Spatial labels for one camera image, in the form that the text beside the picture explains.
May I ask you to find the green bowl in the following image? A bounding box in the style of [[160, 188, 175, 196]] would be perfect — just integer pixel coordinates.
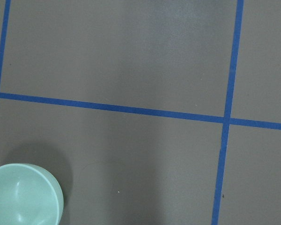
[[0, 164, 64, 225]]

